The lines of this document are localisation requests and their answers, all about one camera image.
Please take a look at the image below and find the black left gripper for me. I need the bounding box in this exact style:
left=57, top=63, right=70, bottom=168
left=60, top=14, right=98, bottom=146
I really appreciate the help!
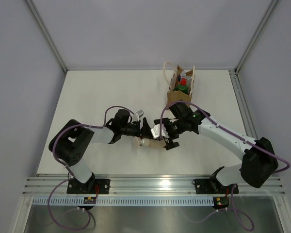
left=120, top=117, right=155, bottom=146

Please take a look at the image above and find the beige pump bottle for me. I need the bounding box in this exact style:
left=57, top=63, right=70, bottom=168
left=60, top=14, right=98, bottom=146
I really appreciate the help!
left=133, top=136, right=166, bottom=149

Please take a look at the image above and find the brown canvas bag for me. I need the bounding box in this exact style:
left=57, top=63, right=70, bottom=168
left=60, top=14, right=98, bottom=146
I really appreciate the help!
left=162, top=61, right=195, bottom=105

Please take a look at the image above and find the green bottle red cap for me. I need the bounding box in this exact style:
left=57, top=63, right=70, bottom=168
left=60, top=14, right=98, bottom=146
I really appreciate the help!
left=174, top=79, right=189, bottom=95

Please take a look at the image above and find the silver tube white cap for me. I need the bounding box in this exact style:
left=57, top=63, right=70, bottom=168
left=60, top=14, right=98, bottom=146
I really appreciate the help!
left=180, top=70, right=192, bottom=85

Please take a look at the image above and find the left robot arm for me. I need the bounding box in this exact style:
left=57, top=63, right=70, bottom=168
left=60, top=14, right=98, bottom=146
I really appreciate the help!
left=48, top=108, right=153, bottom=194

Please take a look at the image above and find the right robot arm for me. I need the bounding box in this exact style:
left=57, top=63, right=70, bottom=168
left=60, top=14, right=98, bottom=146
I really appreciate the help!
left=150, top=100, right=278, bottom=193

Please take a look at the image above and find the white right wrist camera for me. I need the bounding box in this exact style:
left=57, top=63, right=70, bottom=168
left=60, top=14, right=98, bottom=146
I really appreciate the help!
left=150, top=124, right=169, bottom=139

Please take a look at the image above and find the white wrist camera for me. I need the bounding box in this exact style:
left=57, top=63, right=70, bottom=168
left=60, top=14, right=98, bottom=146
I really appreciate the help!
left=150, top=124, right=169, bottom=139
left=134, top=110, right=144, bottom=121

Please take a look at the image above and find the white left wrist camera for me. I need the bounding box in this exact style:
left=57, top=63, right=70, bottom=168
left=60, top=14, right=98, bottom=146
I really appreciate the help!
left=134, top=110, right=144, bottom=121

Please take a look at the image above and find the aluminium mounting rail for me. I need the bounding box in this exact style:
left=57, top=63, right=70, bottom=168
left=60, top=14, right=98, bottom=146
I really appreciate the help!
left=22, top=174, right=285, bottom=197

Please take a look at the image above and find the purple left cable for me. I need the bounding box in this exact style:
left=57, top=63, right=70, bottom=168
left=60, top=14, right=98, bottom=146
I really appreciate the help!
left=48, top=105, right=134, bottom=230

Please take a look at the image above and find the purple cable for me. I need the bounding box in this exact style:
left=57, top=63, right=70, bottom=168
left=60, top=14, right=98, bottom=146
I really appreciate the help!
left=48, top=105, right=134, bottom=230
left=159, top=101, right=291, bottom=231

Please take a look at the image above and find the white slotted cable duct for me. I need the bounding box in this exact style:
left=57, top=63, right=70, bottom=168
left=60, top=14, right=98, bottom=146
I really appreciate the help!
left=32, top=196, right=214, bottom=206

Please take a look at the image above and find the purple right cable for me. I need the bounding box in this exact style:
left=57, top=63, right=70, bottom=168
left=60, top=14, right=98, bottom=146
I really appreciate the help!
left=159, top=101, right=291, bottom=231

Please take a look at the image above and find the right aluminium frame post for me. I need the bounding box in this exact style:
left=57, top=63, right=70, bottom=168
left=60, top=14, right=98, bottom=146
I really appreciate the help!
left=234, top=0, right=280, bottom=74

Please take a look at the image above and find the aluminium frame post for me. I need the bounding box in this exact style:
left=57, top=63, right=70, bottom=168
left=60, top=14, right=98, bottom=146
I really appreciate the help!
left=234, top=0, right=280, bottom=74
left=23, top=0, right=68, bottom=74

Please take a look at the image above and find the left aluminium frame post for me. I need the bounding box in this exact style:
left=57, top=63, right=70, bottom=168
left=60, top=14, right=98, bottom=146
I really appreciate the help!
left=23, top=0, right=68, bottom=74

